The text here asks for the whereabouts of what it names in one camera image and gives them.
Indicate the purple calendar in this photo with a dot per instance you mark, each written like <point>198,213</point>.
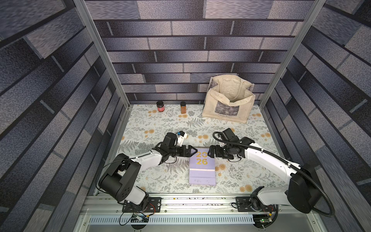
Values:
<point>202,168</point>

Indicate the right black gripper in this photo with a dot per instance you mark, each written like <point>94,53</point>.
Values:
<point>219,151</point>

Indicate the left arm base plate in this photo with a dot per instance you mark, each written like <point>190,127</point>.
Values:
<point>148,205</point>

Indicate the left aluminium frame post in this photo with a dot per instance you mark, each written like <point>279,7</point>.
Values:
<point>91,27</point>

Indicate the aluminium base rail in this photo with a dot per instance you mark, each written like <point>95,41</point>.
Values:
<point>191,213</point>

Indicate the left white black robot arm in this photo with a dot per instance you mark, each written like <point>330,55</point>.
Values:
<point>120,175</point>

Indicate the left circuit board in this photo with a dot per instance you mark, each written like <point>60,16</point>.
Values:
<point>139,219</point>

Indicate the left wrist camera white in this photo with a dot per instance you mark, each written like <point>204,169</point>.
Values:
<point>181,136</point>

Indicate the dark jar red label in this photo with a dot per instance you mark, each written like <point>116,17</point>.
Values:
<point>160,106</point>

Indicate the right circuit board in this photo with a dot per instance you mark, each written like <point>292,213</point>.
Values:
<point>262,221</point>

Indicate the beige canvas tote bag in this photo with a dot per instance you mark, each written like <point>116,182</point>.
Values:
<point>229,98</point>

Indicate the circuit board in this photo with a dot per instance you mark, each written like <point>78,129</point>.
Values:
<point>262,221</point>
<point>139,219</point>

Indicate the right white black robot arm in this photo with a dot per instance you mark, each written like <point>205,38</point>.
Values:
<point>302,189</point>

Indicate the right aluminium frame post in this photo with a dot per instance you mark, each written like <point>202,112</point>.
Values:
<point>309,20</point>

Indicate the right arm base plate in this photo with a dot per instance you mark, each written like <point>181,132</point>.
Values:
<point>243,203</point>

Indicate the amber spice bottle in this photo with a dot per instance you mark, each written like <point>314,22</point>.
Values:
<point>183,107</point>

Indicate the aluminium frame post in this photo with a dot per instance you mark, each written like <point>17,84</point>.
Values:
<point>91,27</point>
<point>309,20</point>

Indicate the floral patterned table mat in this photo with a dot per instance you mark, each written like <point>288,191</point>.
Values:
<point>146,127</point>

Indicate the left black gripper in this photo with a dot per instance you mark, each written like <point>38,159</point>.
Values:
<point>189,150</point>

